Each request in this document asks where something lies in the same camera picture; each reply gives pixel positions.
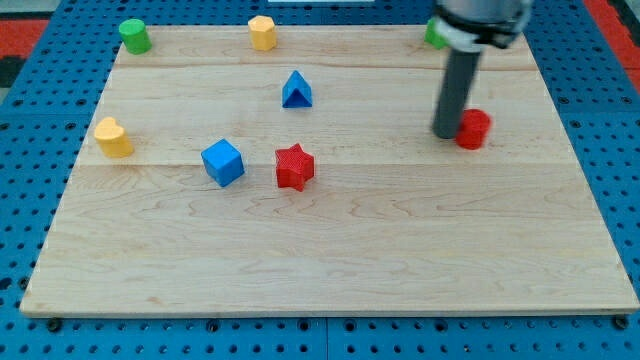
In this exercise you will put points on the red cylinder block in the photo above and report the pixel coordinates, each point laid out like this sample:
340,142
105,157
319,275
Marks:
474,128

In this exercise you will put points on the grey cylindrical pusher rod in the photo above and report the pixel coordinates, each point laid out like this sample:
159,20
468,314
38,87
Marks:
458,78

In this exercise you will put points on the blue triangle block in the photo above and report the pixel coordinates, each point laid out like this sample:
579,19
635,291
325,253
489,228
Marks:
296,93

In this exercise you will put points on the yellow hexagon block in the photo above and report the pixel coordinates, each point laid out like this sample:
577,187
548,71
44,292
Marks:
262,33

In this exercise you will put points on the red star block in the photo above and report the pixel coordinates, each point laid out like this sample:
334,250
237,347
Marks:
294,167

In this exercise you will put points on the yellow heart block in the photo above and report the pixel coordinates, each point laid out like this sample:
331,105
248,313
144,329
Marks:
112,138

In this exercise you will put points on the green cylinder block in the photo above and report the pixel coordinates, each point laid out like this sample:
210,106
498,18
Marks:
134,35

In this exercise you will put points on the blue cube block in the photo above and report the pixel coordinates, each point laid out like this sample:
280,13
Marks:
223,162

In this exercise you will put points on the wooden board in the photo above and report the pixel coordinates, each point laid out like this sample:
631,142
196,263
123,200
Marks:
395,222

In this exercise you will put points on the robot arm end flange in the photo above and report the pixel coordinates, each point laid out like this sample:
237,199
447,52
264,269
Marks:
470,25

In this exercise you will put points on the green block behind arm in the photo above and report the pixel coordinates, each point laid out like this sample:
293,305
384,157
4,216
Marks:
432,36

